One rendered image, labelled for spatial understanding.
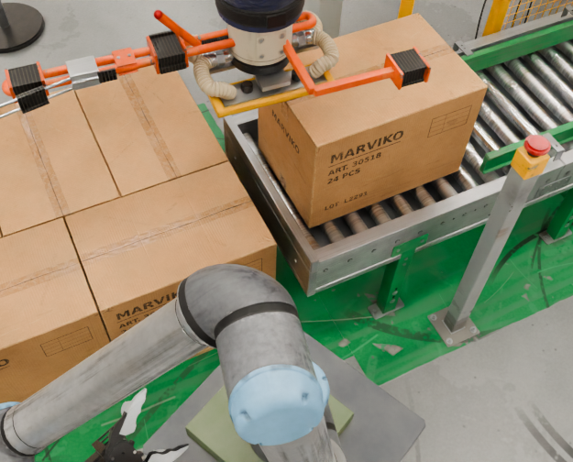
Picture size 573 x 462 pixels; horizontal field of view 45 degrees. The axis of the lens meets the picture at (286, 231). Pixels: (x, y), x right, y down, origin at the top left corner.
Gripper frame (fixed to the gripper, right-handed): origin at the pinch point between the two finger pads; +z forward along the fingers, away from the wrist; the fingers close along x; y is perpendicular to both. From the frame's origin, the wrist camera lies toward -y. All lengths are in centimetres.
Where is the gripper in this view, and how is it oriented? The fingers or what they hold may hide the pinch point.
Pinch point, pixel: (170, 417)
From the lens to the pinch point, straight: 141.4
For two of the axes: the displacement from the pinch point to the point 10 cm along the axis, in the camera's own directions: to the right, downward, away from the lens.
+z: 7.0, -5.9, 4.0
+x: 4.9, 8.1, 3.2
